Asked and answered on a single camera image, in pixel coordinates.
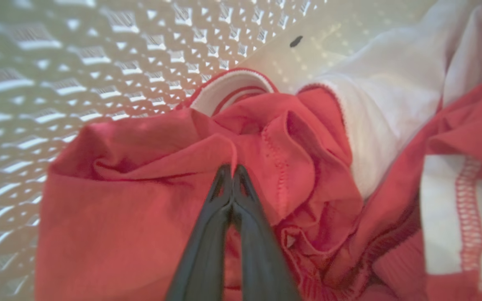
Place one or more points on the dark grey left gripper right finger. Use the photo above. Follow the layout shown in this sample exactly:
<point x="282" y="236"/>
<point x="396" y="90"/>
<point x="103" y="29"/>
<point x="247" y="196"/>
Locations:
<point x="257" y="251"/>

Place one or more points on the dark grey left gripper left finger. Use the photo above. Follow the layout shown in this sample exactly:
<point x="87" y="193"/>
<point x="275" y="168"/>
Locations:
<point x="205" y="242"/>

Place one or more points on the red shorts with white stripes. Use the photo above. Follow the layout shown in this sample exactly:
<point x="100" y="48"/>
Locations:
<point x="132" y="217"/>

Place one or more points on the white lattice laundry basket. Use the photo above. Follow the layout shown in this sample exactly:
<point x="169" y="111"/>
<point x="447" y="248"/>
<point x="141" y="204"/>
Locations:
<point x="57" y="62"/>

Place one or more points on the white shirt with red trim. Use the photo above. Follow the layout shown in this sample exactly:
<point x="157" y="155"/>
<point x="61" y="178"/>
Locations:
<point x="383" y="108"/>

